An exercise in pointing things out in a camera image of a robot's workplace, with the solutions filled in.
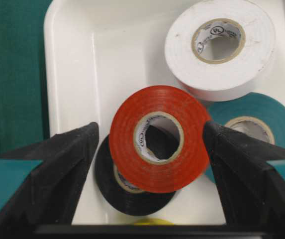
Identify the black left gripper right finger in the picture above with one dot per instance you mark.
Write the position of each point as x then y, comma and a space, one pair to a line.
251, 190

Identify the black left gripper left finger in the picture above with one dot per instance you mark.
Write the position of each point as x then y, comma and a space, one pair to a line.
41, 184

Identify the teal tape roll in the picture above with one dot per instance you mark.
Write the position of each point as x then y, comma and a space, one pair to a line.
256, 107

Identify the black tape roll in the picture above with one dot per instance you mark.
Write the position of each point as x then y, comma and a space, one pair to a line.
124, 196

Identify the red tape roll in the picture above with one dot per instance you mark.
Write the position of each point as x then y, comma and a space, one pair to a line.
167, 110

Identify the yellow tape roll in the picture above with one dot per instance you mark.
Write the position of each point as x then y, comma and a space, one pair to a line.
152, 222

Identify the white tape roll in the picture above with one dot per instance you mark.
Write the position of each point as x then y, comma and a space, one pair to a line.
230, 77

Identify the white plastic tray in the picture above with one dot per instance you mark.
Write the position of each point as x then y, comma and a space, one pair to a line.
98, 53

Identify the green table cloth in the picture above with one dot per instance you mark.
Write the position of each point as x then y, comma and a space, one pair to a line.
24, 115

